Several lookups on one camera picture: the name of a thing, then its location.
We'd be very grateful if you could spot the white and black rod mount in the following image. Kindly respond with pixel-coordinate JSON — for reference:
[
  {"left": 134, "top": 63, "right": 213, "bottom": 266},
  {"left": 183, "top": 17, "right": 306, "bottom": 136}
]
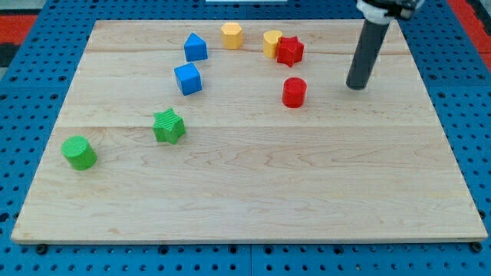
[{"left": 356, "top": 0, "right": 425, "bottom": 25}]

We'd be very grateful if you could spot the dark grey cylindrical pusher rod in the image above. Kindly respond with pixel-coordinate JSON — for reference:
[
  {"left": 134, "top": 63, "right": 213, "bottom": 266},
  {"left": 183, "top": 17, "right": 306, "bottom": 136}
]
[{"left": 346, "top": 19, "right": 389, "bottom": 90}]

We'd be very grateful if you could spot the red star block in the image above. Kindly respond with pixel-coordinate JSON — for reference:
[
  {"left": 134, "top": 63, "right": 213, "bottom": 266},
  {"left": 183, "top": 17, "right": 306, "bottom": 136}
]
[{"left": 276, "top": 36, "right": 304, "bottom": 67}]

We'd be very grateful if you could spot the yellow heart block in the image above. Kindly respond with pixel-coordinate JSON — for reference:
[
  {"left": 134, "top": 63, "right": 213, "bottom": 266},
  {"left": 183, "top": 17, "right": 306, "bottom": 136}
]
[{"left": 263, "top": 30, "right": 282, "bottom": 58}]

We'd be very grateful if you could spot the green star block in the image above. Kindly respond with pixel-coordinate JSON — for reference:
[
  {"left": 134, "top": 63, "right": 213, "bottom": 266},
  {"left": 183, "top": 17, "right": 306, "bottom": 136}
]
[{"left": 153, "top": 108, "right": 186, "bottom": 144}]

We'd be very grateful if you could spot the red cylinder block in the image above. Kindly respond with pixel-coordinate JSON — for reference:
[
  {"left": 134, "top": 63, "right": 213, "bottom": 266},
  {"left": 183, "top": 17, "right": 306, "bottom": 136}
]
[{"left": 282, "top": 77, "right": 307, "bottom": 108}]

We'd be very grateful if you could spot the wooden board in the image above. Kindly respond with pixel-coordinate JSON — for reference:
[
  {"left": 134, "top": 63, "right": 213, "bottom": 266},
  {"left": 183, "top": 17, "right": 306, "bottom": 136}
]
[{"left": 12, "top": 20, "right": 488, "bottom": 245}]

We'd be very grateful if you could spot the yellow hexagon block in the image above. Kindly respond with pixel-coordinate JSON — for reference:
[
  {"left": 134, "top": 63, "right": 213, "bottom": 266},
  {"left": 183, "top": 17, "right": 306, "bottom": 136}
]
[{"left": 220, "top": 22, "right": 243, "bottom": 50}]

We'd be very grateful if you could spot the blue triangular prism block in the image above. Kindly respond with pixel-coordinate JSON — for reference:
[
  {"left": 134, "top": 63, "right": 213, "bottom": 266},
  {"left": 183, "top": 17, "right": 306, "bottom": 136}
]
[{"left": 184, "top": 33, "right": 208, "bottom": 61}]

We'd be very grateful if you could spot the blue cube block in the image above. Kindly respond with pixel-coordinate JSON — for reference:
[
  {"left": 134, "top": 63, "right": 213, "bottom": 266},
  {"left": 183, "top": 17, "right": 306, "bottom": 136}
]
[{"left": 174, "top": 63, "right": 203, "bottom": 96}]

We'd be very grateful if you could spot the green cylinder block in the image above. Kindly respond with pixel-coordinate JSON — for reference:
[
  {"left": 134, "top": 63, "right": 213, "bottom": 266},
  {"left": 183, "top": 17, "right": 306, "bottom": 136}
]
[{"left": 61, "top": 136, "right": 97, "bottom": 170}]

